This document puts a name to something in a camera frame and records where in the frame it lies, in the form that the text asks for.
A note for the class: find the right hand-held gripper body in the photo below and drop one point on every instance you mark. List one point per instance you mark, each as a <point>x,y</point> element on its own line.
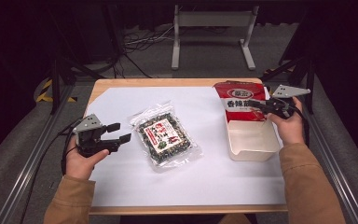
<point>282,107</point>

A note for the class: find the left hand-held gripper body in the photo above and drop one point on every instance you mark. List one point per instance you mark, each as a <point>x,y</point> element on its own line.
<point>90,141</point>

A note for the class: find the red seasoning packet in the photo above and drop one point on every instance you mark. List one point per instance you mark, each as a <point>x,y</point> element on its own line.
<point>240,93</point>

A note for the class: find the white plastic container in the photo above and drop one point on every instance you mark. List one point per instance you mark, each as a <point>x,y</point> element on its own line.
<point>253,140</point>

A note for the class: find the clear packet of dark mix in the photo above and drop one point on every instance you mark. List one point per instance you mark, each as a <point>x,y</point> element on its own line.
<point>164,137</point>

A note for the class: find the person's right hand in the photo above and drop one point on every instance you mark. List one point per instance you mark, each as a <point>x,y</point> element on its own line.
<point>289,129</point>

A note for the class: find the person's left hand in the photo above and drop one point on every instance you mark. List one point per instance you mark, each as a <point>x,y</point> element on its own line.
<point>82,165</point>

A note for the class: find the black metal stand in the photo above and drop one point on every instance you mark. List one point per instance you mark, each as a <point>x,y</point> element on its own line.
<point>307,71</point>
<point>56,81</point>

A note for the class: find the yellow and black hazard tape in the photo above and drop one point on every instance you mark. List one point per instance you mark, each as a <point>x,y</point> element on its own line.
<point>45,90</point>

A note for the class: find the white table mat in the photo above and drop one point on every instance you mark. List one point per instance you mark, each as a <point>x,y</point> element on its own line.
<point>174,186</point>

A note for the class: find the white metal stand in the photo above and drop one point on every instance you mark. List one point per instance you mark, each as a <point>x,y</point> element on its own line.
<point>211,19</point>

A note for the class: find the aluminium rail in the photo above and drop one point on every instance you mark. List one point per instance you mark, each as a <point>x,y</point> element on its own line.
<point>28,168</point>
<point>332,158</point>

